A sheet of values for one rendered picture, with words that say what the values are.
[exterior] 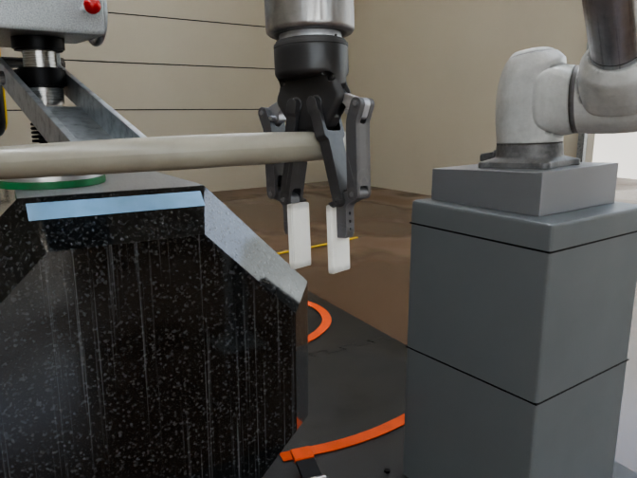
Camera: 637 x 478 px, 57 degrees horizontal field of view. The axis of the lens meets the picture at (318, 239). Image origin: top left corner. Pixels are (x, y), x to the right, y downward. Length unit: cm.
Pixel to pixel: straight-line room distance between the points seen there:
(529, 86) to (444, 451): 93
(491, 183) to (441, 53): 565
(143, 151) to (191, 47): 679
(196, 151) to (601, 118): 106
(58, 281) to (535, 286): 94
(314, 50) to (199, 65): 675
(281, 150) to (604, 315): 113
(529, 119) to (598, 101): 15
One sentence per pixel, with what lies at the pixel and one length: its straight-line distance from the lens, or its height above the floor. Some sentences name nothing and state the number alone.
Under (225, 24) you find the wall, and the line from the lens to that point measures 754.
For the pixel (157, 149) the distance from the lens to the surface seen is 53.
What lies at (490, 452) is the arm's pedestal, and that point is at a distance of 155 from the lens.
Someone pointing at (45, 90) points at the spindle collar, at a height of 106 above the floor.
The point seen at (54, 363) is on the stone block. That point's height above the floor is 57.
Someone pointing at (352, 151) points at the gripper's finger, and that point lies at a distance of 57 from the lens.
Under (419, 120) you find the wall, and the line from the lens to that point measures 720.
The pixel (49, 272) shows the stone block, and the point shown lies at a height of 75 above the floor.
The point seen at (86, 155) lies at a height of 99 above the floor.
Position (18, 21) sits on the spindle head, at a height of 119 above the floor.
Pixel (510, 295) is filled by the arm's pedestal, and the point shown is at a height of 63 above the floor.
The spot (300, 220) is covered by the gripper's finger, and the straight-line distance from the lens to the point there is 63.
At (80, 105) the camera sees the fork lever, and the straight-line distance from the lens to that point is 132.
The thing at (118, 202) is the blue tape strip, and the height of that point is 85.
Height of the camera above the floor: 103
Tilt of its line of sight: 13 degrees down
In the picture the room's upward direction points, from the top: straight up
